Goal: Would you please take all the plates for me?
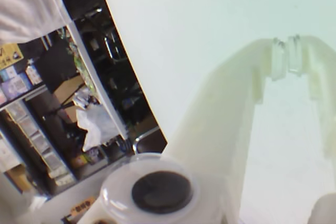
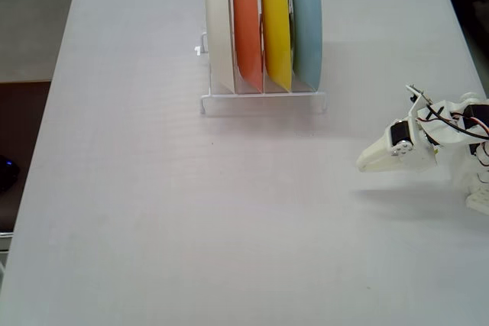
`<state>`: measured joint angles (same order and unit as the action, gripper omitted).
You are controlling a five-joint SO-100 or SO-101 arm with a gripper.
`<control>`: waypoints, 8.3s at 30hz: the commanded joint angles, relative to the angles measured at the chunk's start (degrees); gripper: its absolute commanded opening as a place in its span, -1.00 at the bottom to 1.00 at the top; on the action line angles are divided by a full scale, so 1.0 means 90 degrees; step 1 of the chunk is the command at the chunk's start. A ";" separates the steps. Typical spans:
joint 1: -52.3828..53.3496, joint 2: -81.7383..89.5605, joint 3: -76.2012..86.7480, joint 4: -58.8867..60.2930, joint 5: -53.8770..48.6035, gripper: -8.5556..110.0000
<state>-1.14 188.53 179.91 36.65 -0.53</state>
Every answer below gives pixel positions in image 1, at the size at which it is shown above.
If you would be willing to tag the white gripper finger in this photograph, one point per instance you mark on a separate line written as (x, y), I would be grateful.
(210, 129)
(325, 77)

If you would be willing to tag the googly eye sticker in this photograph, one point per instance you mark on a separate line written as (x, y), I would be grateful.
(160, 192)

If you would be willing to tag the white plastic bag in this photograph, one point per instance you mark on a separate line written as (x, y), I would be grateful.
(92, 124)

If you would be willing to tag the brown cardboard box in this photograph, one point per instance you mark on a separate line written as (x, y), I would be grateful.
(68, 90)

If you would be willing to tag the orange label sticker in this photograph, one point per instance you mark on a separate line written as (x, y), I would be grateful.
(82, 204)

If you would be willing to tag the shelf with small boxes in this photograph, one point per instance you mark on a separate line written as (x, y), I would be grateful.
(39, 142)

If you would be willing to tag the yellow sign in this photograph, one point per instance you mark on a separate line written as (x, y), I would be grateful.
(10, 56)

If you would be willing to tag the white metal frame bar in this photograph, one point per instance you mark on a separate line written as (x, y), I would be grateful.
(97, 82)

